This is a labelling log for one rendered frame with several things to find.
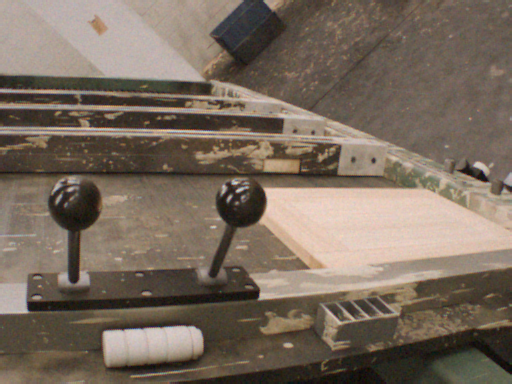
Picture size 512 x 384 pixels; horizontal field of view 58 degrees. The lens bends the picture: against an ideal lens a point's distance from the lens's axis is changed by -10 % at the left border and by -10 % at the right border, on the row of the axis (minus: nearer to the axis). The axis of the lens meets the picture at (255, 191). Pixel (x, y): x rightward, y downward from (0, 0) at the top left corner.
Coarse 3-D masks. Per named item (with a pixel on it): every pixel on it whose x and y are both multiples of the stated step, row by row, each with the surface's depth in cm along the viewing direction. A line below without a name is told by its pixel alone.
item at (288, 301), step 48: (0, 288) 38; (288, 288) 46; (336, 288) 47; (384, 288) 49; (432, 288) 52; (480, 288) 56; (0, 336) 36; (48, 336) 37; (96, 336) 39; (240, 336) 44
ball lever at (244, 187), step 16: (240, 176) 36; (224, 192) 36; (240, 192) 35; (256, 192) 35; (224, 208) 35; (240, 208) 35; (256, 208) 35; (240, 224) 36; (224, 240) 39; (224, 256) 41; (208, 272) 43; (224, 272) 44
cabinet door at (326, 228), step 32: (288, 192) 84; (320, 192) 86; (352, 192) 89; (384, 192) 91; (416, 192) 94; (288, 224) 69; (320, 224) 71; (352, 224) 73; (384, 224) 75; (416, 224) 76; (448, 224) 78; (480, 224) 79; (320, 256) 60; (352, 256) 61; (384, 256) 62; (416, 256) 63
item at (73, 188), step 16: (80, 176) 32; (64, 192) 30; (80, 192) 31; (96, 192) 32; (48, 208) 31; (64, 208) 30; (80, 208) 31; (96, 208) 32; (64, 224) 31; (80, 224) 31; (80, 272) 39; (64, 288) 38; (80, 288) 39
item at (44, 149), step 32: (0, 128) 82; (32, 128) 85; (64, 128) 87; (96, 128) 90; (128, 128) 93; (0, 160) 80; (32, 160) 82; (64, 160) 84; (96, 160) 87; (128, 160) 89; (160, 160) 91; (192, 160) 94; (224, 160) 96; (256, 160) 99; (320, 160) 104; (352, 160) 107; (384, 160) 110
